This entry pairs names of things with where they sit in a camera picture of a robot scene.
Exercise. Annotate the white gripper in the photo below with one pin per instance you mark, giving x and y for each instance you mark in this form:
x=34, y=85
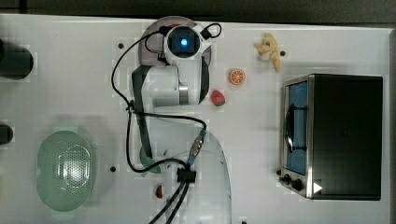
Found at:
x=187, y=43

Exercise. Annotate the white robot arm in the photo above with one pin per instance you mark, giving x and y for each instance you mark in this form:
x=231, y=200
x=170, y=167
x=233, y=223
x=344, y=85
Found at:
x=196, y=184

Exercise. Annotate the grey round plate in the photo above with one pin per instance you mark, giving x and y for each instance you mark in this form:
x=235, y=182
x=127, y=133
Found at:
x=150, y=52

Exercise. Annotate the red strawberry toy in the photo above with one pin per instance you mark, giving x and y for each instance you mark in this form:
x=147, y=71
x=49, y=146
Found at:
x=217, y=98

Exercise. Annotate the orange slice toy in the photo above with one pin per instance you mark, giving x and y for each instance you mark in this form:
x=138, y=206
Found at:
x=237, y=77

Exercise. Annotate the yellow peeled banana toy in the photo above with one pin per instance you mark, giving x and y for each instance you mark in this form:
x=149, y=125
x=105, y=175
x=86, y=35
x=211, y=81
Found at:
x=268, y=50

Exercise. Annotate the green cup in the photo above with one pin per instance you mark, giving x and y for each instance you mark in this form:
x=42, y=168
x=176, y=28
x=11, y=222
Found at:
x=146, y=161

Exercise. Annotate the small red tomato toy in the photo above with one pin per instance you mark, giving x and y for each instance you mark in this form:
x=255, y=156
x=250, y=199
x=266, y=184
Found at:
x=159, y=192

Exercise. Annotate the green perforated colander bowl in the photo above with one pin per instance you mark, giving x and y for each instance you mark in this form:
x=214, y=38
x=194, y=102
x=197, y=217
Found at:
x=64, y=171

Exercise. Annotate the silver black toaster oven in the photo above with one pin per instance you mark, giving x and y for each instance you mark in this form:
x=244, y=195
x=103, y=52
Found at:
x=332, y=137

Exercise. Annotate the black cylinder post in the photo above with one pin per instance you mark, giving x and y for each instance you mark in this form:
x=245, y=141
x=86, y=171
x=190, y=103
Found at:
x=6, y=134
x=16, y=62

